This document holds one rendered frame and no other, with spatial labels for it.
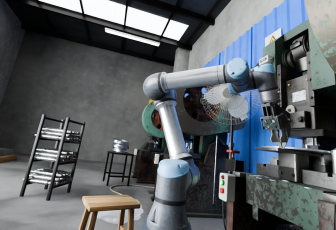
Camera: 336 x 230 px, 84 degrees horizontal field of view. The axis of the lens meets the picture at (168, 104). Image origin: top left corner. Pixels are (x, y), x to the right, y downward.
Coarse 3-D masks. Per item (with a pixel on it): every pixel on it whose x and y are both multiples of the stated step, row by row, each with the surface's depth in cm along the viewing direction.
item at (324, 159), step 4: (308, 156) 90; (312, 156) 88; (316, 156) 86; (324, 156) 84; (328, 156) 84; (308, 160) 89; (312, 160) 88; (316, 160) 86; (320, 160) 84; (324, 160) 83; (328, 160) 84; (328, 164) 83
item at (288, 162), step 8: (280, 152) 90; (288, 152) 82; (296, 152) 80; (304, 152) 81; (280, 160) 89; (288, 160) 85; (296, 160) 82; (304, 160) 83; (280, 168) 88; (288, 168) 84; (296, 168) 81; (304, 168) 82; (280, 176) 87; (288, 176) 84; (296, 176) 80
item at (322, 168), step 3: (309, 165) 86; (312, 165) 85; (315, 165) 84; (318, 165) 82; (321, 165) 81; (324, 165) 80; (327, 165) 80; (330, 165) 80; (309, 168) 86; (312, 168) 84; (315, 168) 83; (318, 168) 82; (321, 168) 81; (324, 168) 80; (327, 168) 80; (330, 168) 80; (324, 171) 80; (327, 171) 79; (330, 171) 80
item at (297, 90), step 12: (288, 84) 102; (300, 84) 97; (288, 96) 102; (300, 96) 95; (288, 108) 99; (300, 108) 94; (312, 108) 88; (300, 120) 89; (312, 120) 87; (324, 120) 88
